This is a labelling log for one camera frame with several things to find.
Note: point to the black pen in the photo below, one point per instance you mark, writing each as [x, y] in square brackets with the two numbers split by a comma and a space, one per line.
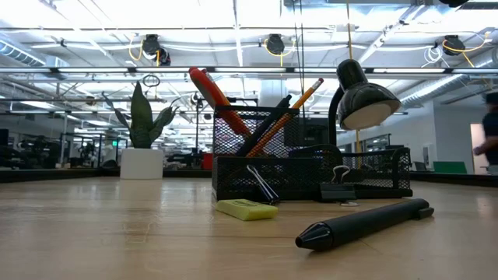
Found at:
[365, 223]
[280, 107]

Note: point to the black binder clip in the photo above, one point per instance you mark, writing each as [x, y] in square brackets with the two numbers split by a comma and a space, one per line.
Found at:
[338, 192]
[264, 188]

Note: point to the black mesh desk organizer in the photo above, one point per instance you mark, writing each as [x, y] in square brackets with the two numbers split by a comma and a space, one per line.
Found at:
[311, 175]

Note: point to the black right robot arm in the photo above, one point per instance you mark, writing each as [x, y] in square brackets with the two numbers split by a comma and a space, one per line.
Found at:
[453, 2]

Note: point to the red storage box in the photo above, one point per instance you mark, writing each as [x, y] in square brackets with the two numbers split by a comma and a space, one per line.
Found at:
[207, 161]

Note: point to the black monitor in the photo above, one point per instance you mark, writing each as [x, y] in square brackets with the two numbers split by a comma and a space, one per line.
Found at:
[311, 132]

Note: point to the green plant in white pot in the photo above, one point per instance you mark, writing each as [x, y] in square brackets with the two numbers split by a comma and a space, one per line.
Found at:
[142, 163]

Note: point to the black desk lamp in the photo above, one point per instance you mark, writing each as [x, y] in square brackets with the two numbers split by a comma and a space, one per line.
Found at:
[362, 101]

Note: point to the green board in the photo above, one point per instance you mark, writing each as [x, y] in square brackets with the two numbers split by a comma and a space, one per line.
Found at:
[449, 167]

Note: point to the person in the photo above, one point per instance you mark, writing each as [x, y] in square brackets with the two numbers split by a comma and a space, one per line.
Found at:
[491, 136]

